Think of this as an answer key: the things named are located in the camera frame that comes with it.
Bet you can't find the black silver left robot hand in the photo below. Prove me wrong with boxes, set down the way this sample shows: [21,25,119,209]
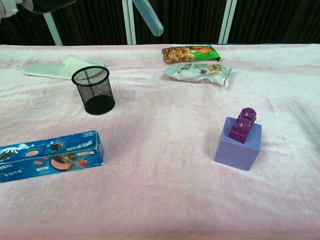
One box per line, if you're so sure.
[17,0,77,15]

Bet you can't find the transparent test tube white cap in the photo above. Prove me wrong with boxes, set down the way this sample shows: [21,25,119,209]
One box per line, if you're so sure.
[131,0,165,38]

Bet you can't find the black mesh pen holder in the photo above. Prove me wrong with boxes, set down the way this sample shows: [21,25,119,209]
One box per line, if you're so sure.
[71,65,116,116]

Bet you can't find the white slipper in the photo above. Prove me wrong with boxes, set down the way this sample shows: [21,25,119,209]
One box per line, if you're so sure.
[23,54,106,81]

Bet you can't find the black curtain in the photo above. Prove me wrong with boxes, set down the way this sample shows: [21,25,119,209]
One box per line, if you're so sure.
[0,0,320,46]

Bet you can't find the blue Oreo cookie box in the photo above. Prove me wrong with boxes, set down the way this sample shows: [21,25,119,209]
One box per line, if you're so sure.
[0,129,105,184]

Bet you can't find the orange green snack bag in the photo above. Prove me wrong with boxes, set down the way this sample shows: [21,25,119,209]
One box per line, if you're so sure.
[161,44,222,64]

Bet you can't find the white snack bag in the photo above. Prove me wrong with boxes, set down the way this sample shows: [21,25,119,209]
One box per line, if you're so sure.
[163,62,234,87]

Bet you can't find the pink fluffy tablecloth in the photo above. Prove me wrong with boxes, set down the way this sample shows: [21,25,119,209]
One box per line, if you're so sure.
[0,43,320,240]

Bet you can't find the purple two-stud toy brick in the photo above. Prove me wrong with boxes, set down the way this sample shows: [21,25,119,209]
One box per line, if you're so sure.
[228,107,258,145]

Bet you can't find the lavender cube block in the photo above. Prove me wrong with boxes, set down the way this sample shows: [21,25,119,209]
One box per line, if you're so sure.
[214,116,263,172]

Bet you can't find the slanted white frame post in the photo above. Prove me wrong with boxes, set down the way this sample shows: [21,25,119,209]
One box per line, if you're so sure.
[42,11,63,46]

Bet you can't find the double white frame post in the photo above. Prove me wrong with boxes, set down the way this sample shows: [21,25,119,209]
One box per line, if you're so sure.
[121,0,137,46]

